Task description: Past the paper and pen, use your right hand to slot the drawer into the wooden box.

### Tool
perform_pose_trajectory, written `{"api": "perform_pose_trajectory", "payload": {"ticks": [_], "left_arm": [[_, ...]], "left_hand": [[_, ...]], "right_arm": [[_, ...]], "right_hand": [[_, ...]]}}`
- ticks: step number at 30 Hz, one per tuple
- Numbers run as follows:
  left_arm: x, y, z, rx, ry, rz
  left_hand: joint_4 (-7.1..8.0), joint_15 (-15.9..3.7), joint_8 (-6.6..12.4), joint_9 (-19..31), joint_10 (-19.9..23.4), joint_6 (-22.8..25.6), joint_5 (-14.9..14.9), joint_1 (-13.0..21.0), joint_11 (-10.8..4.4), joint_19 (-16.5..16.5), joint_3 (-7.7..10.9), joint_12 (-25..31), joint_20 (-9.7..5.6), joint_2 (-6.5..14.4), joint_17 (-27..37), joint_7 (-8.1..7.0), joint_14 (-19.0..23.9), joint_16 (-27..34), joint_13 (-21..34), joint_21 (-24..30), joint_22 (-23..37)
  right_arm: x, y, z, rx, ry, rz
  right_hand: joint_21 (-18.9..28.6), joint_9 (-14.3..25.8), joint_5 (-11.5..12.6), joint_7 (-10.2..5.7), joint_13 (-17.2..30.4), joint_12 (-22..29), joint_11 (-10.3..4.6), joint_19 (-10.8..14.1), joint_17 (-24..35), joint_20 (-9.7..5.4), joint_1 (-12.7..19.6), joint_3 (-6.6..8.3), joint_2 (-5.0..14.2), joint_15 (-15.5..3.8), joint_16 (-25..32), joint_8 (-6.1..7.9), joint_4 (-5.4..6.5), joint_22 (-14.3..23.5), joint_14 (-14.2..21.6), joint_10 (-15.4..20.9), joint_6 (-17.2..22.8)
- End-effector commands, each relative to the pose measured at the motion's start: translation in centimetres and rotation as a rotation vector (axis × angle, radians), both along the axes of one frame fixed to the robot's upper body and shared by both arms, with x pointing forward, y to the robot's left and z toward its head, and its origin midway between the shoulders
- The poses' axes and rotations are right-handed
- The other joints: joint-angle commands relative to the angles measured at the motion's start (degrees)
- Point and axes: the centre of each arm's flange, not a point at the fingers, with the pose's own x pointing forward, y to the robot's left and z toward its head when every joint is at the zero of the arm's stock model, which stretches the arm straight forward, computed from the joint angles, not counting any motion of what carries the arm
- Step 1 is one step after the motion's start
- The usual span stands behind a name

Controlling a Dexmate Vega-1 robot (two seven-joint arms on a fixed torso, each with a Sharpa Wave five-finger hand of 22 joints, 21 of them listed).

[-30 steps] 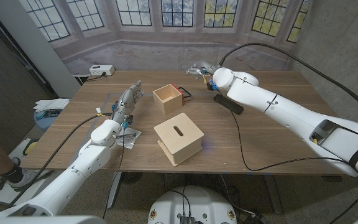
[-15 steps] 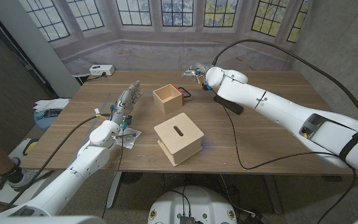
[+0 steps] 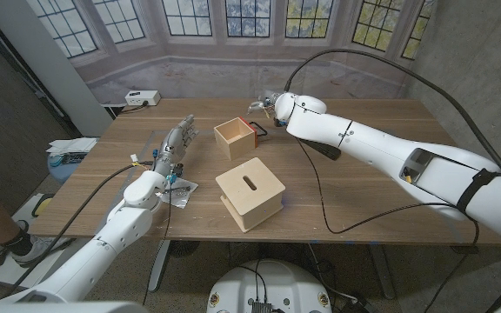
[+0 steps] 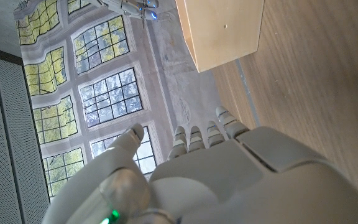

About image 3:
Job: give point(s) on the grey table leg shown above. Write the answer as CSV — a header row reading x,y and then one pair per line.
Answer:
x,y
158,265
383,274

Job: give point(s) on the white power strip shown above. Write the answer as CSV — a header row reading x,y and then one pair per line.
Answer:
x,y
142,98

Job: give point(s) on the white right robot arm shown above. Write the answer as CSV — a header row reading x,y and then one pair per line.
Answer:
x,y
385,148

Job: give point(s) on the small screwdriver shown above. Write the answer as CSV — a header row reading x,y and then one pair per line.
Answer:
x,y
181,189

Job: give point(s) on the black round floor base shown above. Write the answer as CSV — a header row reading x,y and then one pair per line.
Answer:
x,y
185,248

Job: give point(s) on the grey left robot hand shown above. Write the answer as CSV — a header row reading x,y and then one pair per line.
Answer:
x,y
172,145

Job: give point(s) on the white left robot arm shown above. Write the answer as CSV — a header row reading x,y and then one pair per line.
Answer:
x,y
115,235

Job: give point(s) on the wooden box with slot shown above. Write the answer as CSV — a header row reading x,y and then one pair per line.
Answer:
x,y
250,200

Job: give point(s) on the yellow black floor pad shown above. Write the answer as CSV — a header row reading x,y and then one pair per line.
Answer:
x,y
44,205

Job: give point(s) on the black floor box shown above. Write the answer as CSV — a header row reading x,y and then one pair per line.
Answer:
x,y
357,306

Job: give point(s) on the stack of white papers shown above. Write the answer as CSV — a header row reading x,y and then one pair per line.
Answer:
x,y
74,144

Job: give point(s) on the black rectangular bar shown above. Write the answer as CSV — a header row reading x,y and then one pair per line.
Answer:
x,y
326,150

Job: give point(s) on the wooden drawer with red front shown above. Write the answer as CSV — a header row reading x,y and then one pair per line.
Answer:
x,y
233,145

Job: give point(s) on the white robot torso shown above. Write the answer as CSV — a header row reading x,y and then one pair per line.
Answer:
x,y
294,282

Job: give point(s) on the blue round stool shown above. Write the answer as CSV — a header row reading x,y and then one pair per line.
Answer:
x,y
61,171

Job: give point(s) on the white floor board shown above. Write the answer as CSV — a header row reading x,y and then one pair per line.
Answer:
x,y
20,275

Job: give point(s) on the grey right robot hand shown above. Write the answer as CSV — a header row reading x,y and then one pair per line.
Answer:
x,y
257,105

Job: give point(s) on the printed window backdrop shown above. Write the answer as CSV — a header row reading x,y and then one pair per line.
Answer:
x,y
233,78

